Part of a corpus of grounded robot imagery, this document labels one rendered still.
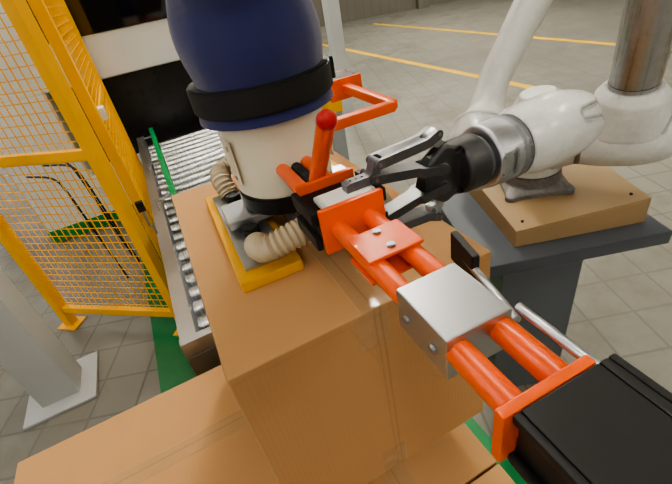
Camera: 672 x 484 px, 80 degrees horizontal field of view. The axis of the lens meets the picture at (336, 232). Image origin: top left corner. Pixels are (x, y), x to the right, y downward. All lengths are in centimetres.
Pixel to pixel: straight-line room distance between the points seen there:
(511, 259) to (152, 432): 102
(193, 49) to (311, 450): 59
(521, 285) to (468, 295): 105
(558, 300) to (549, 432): 125
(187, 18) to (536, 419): 56
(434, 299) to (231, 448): 85
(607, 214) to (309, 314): 91
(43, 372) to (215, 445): 124
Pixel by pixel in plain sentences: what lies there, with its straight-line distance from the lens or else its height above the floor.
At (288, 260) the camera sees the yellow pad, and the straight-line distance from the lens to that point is 62.
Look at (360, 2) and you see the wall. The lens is 1209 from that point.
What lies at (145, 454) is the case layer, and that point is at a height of 54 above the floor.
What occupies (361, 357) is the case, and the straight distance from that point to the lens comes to 59.
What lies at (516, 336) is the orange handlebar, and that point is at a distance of 32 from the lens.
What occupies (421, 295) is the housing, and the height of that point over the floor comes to 122.
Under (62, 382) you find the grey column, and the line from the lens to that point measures 227.
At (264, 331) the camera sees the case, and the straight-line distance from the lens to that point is 55.
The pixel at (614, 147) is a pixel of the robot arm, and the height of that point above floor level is 98.
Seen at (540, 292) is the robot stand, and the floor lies 49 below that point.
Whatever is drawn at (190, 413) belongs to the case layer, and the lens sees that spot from 122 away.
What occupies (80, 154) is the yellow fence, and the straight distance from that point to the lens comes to 185.
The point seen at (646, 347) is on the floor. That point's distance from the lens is 206.
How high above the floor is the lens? 146
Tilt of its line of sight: 34 degrees down
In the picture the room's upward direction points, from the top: 11 degrees counter-clockwise
